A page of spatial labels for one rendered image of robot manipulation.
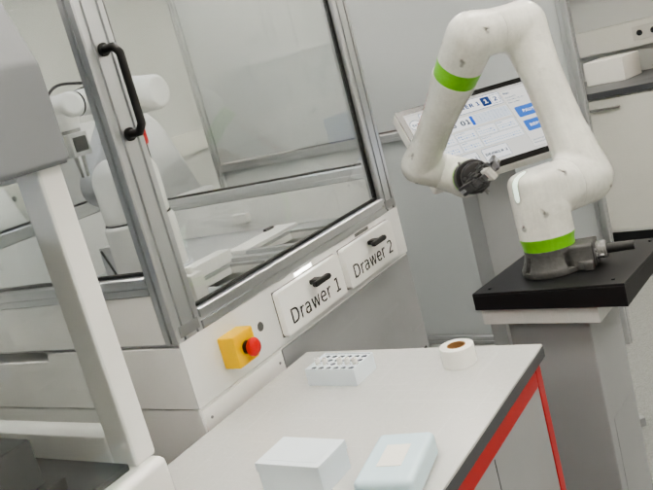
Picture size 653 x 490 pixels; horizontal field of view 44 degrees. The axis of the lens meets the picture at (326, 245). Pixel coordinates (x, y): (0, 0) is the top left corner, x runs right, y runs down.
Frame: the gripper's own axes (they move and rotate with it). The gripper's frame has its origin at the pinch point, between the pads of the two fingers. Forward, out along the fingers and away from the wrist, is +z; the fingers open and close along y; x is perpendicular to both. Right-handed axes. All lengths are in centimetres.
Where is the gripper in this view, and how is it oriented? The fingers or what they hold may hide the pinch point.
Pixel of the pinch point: (489, 173)
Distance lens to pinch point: 194.0
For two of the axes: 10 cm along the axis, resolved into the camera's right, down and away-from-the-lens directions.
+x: -7.1, -7.0, -0.3
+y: -7.0, 7.1, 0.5
